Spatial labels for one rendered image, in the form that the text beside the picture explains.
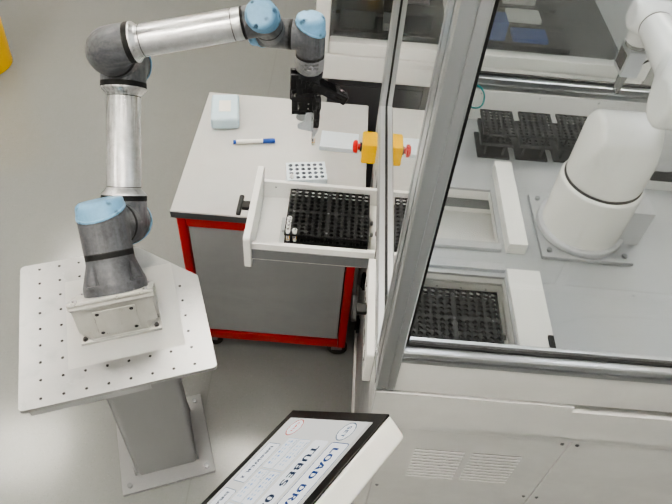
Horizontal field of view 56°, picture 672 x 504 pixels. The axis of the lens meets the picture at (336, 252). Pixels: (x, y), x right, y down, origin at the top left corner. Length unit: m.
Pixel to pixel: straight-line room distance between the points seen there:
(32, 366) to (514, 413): 1.11
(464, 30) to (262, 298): 1.59
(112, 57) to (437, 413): 1.10
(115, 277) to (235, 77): 2.47
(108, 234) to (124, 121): 0.32
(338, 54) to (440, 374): 1.38
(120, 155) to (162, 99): 2.03
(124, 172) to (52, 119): 2.02
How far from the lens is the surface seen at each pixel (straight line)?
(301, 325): 2.31
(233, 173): 2.04
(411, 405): 1.39
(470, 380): 1.31
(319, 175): 1.97
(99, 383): 1.60
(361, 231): 1.67
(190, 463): 2.29
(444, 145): 0.86
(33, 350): 1.71
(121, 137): 1.72
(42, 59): 4.23
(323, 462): 1.02
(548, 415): 1.46
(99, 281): 1.58
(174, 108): 3.66
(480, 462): 1.68
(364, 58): 2.35
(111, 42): 1.61
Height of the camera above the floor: 2.09
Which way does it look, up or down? 48 degrees down
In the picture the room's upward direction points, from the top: 5 degrees clockwise
